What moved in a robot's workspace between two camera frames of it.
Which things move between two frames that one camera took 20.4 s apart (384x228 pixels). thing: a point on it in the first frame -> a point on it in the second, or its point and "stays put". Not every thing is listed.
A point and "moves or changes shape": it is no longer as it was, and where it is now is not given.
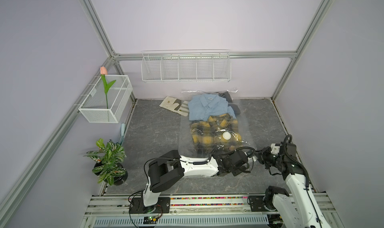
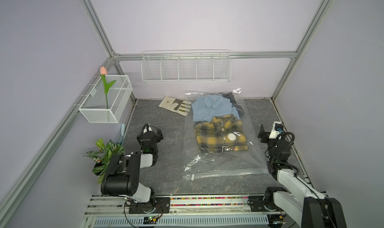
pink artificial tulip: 103,71 stays put
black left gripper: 239,170 -> 158,136
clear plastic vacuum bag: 210,123 moves or changes shape
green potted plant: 109,159 stays put
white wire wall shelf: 186,65 stays put
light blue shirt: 201,107 stays put
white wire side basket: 108,101 stays put
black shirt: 225,94 moves or changes shape
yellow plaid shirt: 219,133 stays put
